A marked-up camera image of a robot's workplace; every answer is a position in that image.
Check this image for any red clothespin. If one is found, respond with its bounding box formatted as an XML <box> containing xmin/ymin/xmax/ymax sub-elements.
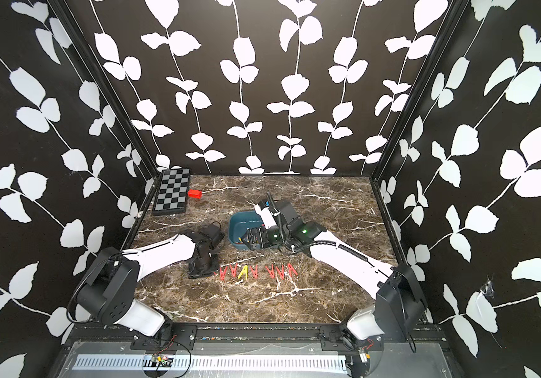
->
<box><xmin>275</xmin><ymin>265</ymin><xmax>286</xmax><ymax>280</ymax></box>
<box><xmin>265</xmin><ymin>265</ymin><xmax>276</xmax><ymax>280</ymax></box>
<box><xmin>229</xmin><ymin>264</ymin><xmax>238</xmax><ymax>278</ymax></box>
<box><xmin>249</xmin><ymin>266</ymin><xmax>259</xmax><ymax>280</ymax></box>
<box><xmin>219</xmin><ymin>266</ymin><xmax>228</xmax><ymax>281</ymax></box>
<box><xmin>285</xmin><ymin>263</ymin><xmax>299</xmax><ymax>278</ymax></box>

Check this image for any teal plastic storage box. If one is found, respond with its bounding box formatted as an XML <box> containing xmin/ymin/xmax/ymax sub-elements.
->
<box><xmin>229</xmin><ymin>210</ymin><xmax>265</xmax><ymax>250</ymax></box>

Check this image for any yellow clothespin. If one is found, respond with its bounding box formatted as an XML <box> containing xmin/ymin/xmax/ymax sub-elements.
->
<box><xmin>237</xmin><ymin>266</ymin><xmax>249</xmax><ymax>280</ymax></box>

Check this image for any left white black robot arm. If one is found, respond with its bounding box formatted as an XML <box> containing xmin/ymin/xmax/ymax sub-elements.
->
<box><xmin>67</xmin><ymin>223</ymin><xmax>225</xmax><ymax>337</ymax></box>

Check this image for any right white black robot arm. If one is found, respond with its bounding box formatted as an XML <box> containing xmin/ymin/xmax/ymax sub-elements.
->
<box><xmin>239</xmin><ymin>221</ymin><xmax>427</xmax><ymax>341</ymax></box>

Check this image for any small red block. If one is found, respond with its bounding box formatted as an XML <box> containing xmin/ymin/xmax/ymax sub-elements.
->
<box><xmin>188</xmin><ymin>189</ymin><xmax>203</xmax><ymax>199</ymax></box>

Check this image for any black white checkerboard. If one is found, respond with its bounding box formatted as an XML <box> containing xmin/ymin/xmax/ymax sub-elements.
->
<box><xmin>152</xmin><ymin>169</ymin><xmax>191</xmax><ymax>216</ymax></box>

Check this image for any small circuit board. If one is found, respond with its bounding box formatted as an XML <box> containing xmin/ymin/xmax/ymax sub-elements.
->
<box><xmin>144</xmin><ymin>354</ymin><xmax>174</xmax><ymax>370</ymax></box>

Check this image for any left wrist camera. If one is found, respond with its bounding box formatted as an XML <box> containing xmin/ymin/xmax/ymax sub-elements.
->
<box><xmin>199</xmin><ymin>221</ymin><xmax>225</xmax><ymax>250</ymax></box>

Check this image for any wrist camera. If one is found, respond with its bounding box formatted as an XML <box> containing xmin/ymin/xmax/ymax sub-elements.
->
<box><xmin>199</xmin><ymin>221</ymin><xmax>225</xmax><ymax>250</ymax></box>
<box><xmin>254</xmin><ymin>192</ymin><xmax>300</xmax><ymax>229</ymax></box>

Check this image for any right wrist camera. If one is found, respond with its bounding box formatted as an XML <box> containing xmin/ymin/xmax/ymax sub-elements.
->
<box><xmin>254</xmin><ymin>192</ymin><xmax>300</xmax><ymax>229</ymax></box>

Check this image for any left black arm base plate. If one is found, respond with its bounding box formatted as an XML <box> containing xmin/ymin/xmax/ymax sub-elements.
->
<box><xmin>130</xmin><ymin>323</ymin><xmax>197</xmax><ymax>354</ymax></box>

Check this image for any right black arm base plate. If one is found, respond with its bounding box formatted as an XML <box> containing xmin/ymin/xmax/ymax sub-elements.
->
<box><xmin>318</xmin><ymin>324</ymin><xmax>384</xmax><ymax>353</ymax></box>

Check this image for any white perforated rail strip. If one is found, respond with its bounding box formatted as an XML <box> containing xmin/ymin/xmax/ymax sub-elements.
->
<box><xmin>70</xmin><ymin>354</ymin><xmax>348</xmax><ymax>373</ymax></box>

